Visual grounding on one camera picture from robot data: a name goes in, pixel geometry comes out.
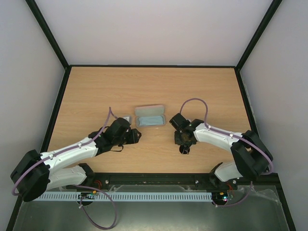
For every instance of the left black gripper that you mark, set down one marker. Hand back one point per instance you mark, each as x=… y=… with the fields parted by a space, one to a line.
x=133 y=138

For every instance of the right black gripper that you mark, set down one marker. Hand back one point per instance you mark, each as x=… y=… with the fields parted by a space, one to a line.
x=184 y=140

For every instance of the black round sunglasses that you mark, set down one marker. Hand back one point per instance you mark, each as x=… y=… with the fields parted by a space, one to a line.
x=184 y=149

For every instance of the light blue cleaning cloth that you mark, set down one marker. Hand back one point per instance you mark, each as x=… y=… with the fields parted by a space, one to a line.
x=150 y=121

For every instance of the pink glasses case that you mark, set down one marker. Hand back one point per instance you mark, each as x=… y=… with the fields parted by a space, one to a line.
x=149 y=110

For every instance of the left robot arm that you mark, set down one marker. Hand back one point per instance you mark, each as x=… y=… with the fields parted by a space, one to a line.
x=37 y=173

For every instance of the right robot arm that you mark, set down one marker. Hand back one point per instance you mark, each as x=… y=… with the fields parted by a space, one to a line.
x=251 y=158

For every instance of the left controller circuit board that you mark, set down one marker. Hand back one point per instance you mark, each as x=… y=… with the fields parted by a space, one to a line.
x=88 y=195

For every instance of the controller circuit board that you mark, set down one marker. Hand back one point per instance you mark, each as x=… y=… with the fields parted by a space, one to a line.
x=88 y=195
x=223 y=196

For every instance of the right controller circuit board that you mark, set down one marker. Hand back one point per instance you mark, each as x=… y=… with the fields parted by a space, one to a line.
x=223 y=196

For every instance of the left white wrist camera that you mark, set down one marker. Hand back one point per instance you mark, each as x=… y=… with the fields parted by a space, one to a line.
x=128 y=118

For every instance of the black aluminium frame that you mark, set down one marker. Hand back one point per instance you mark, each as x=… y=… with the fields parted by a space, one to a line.
x=166 y=178

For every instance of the light blue slotted cable duct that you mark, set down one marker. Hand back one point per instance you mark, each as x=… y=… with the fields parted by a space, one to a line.
x=131 y=197

